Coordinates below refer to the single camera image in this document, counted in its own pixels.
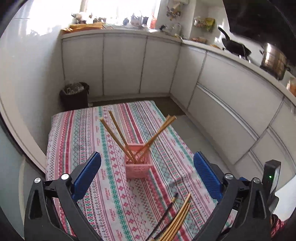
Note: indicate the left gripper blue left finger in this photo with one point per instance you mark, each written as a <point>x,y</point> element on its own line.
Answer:
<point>83,175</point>

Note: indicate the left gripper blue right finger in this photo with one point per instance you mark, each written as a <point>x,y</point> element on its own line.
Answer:
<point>210,174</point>

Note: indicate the red patterned sleeve forearm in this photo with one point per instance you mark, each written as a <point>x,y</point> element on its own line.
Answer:
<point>276,225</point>

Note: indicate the black trash bin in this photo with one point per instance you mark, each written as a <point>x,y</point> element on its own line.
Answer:
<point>74,96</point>

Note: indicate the patterned red green tablecloth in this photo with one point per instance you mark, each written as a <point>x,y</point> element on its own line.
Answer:
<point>117,208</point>

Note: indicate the black wok pan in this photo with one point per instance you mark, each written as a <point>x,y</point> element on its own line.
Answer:
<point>234,47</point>

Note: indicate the black chopstick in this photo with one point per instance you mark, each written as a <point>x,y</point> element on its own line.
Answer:
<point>164,215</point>

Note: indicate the black range hood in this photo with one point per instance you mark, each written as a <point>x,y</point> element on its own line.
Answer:
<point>264,22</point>

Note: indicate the pink perforated utensil holder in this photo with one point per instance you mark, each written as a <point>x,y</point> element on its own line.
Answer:
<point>143,162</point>

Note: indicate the glass bowl with food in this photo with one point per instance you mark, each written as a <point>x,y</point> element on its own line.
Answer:
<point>291,86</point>

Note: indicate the yellow cloth on counter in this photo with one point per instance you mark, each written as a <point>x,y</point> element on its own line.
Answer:
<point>83,27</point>

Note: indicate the stainless steel steamer pot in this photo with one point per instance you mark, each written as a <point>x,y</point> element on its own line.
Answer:
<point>273,61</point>

